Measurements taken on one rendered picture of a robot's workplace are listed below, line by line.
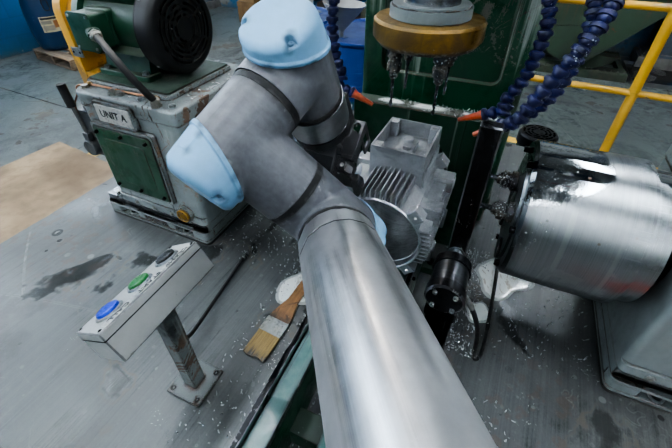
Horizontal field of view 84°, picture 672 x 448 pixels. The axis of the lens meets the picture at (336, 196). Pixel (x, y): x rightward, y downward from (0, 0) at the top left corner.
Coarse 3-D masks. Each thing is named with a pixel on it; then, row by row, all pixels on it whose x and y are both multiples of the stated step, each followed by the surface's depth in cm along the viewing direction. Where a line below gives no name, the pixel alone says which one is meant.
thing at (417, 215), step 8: (440, 160) 73; (448, 160) 74; (440, 168) 74; (416, 208) 60; (408, 216) 61; (416, 216) 60; (424, 216) 61; (416, 224) 61; (408, 264) 67; (416, 264) 69; (408, 272) 68
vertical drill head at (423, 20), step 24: (408, 0) 57; (432, 0) 55; (456, 0) 56; (384, 24) 57; (408, 24) 56; (432, 24) 55; (456, 24) 56; (480, 24) 56; (408, 48) 56; (432, 48) 55; (456, 48) 55; (432, 72) 60
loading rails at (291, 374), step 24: (432, 264) 87; (288, 360) 58; (312, 360) 59; (288, 384) 55; (312, 384) 63; (264, 408) 53; (288, 408) 54; (240, 432) 49; (264, 432) 50; (288, 432) 57; (312, 432) 57
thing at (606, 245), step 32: (544, 160) 59; (576, 160) 58; (608, 160) 58; (640, 160) 58; (512, 192) 73; (544, 192) 57; (576, 192) 55; (608, 192) 54; (640, 192) 54; (512, 224) 61; (544, 224) 56; (576, 224) 55; (608, 224) 54; (640, 224) 52; (512, 256) 60; (544, 256) 58; (576, 256) 56; (608, 256) 54; (640, 256) 53; (576, 288) 60; (608, 288) 57; (640, 288) 56
